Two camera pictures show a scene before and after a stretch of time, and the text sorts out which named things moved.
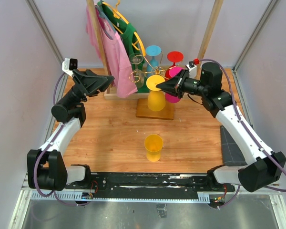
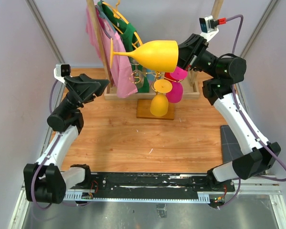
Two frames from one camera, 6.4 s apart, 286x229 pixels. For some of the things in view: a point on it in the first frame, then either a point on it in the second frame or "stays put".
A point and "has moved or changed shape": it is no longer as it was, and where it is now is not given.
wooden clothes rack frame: x=110 y=93 stays put
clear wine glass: x=137 y=58 stays put
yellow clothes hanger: x=117 y=12 stays put
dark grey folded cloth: x=232 y=153 stays put
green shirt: x=130 y=38 stays put
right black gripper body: x=187 y=86 → x=197 y=56
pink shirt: x=119 y=64 stays put
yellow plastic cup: x=153 y=143 → x=160 y=55
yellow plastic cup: x=157 y=97 has moved or changed shape
